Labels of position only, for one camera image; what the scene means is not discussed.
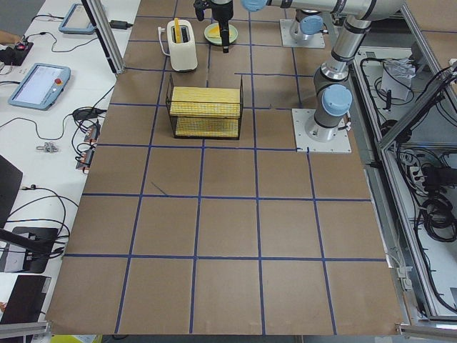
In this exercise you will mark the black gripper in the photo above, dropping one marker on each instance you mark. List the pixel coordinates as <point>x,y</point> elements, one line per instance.
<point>221,12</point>

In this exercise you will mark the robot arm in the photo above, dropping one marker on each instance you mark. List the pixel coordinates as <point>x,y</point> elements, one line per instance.
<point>334,99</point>
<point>306,24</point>

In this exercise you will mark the toast slice in toaster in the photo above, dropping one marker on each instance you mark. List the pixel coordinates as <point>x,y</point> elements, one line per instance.
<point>177,31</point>

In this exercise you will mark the white two-slot toaster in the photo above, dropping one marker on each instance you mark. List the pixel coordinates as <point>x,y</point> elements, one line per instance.
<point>182,56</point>

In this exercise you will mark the triangular bread on plate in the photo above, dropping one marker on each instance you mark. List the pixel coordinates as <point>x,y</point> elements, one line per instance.
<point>214,32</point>

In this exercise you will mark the light green round plate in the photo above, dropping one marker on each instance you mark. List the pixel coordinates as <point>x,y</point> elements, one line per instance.
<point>233,35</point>

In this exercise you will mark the black power adapter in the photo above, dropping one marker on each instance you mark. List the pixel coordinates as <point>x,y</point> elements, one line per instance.
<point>116,24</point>

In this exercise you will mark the far blue teach pendant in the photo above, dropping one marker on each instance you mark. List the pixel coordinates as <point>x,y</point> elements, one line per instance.
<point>76,21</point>

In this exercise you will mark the blue teach pendant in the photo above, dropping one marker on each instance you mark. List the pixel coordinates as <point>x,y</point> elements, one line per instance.
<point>76,21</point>
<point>41,87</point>

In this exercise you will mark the near blue teach pendant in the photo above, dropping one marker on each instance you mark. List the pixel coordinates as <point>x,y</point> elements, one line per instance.
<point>41,87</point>

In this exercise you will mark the black monitor stand base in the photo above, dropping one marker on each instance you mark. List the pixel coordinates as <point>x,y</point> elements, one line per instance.
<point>28,249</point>

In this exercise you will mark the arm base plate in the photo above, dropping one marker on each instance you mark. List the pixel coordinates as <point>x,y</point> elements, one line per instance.
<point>315,42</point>
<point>310,137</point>

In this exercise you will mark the aluminium frame post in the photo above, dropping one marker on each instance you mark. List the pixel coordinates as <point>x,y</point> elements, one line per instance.
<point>97,16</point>

